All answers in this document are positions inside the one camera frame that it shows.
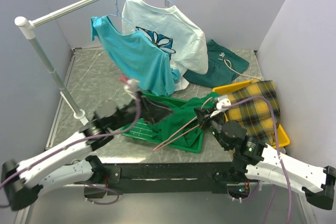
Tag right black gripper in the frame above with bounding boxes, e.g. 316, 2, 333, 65
194, 106, 230, 151

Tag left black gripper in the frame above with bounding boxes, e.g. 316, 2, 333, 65
109, 90, 174, 131

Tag green t shirt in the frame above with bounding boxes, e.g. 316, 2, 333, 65
152, 92, 221, 148

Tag pink wire hanger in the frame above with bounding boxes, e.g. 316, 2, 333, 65
152, 97, 214, 152

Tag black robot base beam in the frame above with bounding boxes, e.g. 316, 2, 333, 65
72, 155, 263, 199

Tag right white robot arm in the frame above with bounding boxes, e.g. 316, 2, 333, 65
194, 108, 335, 210

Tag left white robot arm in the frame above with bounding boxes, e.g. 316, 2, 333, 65
1, 93, 173, 211

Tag turquoise t shirt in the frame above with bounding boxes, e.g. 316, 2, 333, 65
91, 16, 180, 96

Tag white flower print t shirt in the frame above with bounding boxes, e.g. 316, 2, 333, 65
122, 0, 208, 91

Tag green plastic tray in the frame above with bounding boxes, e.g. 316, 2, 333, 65
123, 92, 205, 153

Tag yellow plastic tray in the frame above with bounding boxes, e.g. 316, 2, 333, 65
212, 78, 291, 148

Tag yellow plaid cloth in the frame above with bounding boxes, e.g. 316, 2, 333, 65
225, 79, 281, 143

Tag dark teal shorts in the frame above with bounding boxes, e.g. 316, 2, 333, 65
183, 40, 249, 88

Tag metal clothes rack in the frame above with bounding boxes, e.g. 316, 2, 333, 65
14, 0, 171, 130

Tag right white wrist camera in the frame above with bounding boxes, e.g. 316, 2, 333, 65
210, 94, 231, 118

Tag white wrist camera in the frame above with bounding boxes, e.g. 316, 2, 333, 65
119, 75, 139, 100
210, 94, 231, 118

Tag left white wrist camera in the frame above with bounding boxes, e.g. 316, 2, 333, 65
119, 75, 139, 100

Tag blue wire hanger left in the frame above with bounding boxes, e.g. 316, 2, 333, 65
109, 0, 137, 31

